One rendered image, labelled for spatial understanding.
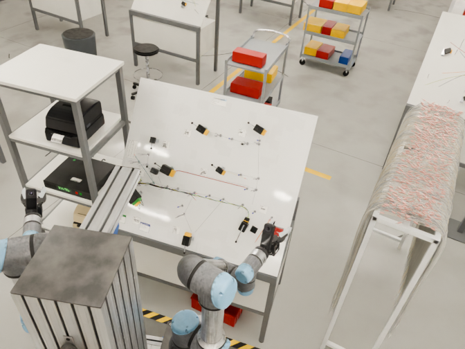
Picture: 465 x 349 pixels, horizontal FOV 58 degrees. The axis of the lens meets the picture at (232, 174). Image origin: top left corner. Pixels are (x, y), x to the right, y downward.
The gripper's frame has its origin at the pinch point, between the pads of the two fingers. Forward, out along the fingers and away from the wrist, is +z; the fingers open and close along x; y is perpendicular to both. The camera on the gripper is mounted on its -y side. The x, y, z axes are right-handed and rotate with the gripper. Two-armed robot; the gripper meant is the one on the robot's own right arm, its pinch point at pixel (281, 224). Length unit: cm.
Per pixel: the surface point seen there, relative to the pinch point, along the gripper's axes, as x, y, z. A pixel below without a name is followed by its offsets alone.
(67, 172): -161, 24, -5
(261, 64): -161, 36, 252
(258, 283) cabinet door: -29, 84, 24
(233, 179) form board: -57, 21, 42
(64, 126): -139, -20, -10
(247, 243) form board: -38, 54, 26
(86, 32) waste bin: -449, 35, 247
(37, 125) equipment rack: -172, -11, -9
